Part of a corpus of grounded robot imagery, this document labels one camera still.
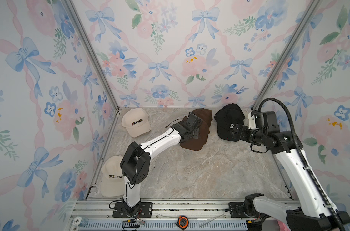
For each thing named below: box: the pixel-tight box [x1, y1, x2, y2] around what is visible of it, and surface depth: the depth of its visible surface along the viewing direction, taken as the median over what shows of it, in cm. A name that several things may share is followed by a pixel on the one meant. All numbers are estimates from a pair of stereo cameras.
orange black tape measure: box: [174, 215, 189, 231], surface depth 70 cm
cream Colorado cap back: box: [121, 107, 151, 139], surface depth 106 cm
